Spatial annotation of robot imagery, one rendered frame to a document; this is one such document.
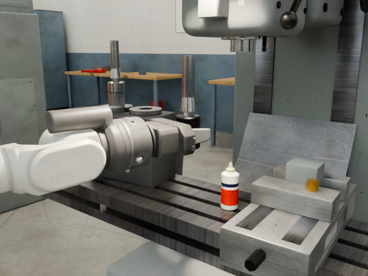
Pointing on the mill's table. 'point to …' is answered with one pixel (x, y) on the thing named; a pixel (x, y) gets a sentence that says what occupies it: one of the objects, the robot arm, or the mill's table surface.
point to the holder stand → (134, 174)
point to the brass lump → (312, 185)
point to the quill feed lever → (290, 16)
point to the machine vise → (286, 234)
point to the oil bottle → (229, 188)
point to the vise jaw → (295, 197)
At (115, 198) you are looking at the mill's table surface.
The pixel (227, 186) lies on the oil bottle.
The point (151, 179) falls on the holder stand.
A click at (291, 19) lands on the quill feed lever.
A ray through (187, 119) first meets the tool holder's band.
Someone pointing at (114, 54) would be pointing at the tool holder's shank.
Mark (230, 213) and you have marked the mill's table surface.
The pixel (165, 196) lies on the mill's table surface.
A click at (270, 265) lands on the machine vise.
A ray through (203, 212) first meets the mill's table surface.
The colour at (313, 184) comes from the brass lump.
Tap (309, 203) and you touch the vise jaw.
